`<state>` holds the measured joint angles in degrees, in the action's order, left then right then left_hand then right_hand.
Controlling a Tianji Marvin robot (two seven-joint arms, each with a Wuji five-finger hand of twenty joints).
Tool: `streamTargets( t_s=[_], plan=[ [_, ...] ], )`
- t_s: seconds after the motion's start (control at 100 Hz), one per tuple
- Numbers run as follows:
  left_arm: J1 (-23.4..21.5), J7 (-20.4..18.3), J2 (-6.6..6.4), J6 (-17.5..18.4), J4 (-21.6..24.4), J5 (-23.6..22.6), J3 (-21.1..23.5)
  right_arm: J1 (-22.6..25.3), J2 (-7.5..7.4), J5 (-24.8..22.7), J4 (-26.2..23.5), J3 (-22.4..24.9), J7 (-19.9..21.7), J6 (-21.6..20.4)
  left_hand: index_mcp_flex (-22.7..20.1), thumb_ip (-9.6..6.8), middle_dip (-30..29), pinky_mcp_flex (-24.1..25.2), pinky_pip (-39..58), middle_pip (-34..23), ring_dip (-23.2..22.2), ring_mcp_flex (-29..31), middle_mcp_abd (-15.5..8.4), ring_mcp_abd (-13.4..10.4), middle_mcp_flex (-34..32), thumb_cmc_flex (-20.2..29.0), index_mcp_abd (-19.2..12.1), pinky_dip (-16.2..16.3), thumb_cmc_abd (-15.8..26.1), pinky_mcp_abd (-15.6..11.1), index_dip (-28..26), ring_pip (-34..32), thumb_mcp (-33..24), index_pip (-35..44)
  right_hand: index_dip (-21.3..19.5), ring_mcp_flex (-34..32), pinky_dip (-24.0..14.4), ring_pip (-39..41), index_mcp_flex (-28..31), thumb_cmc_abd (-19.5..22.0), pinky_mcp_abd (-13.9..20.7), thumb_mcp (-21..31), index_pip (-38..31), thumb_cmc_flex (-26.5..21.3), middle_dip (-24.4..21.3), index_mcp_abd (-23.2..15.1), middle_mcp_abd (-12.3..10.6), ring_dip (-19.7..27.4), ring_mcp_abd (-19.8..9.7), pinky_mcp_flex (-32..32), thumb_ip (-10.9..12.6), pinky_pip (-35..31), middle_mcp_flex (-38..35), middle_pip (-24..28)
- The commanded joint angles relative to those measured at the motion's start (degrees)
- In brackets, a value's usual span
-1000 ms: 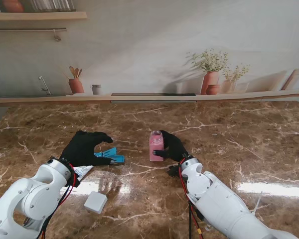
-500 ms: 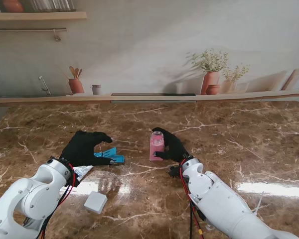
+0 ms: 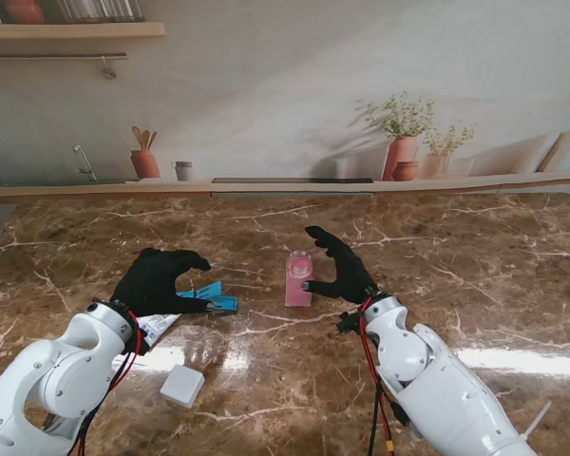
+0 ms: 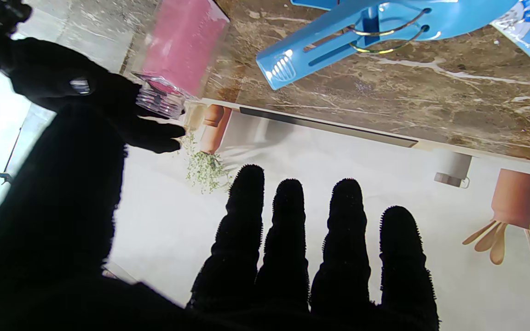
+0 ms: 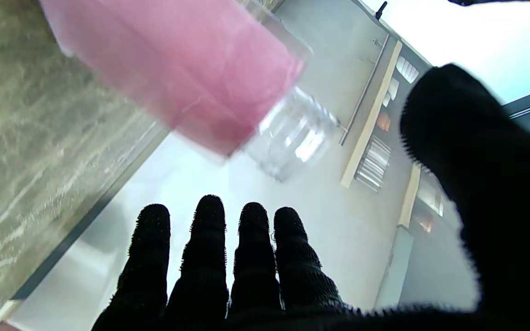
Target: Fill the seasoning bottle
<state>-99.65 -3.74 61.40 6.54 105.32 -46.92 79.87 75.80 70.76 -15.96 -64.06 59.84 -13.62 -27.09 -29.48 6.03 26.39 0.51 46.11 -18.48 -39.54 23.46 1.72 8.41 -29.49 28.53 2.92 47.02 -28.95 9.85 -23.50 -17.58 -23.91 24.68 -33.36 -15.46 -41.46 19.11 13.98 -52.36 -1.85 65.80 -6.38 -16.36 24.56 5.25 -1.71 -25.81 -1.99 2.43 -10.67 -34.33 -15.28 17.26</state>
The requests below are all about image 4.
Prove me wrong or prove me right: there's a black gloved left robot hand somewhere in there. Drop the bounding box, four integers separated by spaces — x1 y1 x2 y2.
0 103 440 331

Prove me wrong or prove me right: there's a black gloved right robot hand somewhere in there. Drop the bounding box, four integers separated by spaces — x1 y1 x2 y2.
0 37 186 154

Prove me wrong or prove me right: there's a clear square bottle pink seasoning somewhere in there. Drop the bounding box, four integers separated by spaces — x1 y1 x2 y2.
132 0 231 120

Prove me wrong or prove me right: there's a blue plastic bag clip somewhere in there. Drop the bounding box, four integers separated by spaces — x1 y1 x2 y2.
256 0 518 91

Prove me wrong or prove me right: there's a grey mug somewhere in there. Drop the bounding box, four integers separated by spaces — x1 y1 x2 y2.
434 152 472 189

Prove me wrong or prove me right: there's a terracotta pot with wooden utensils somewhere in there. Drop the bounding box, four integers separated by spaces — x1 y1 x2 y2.
462 169 530 266

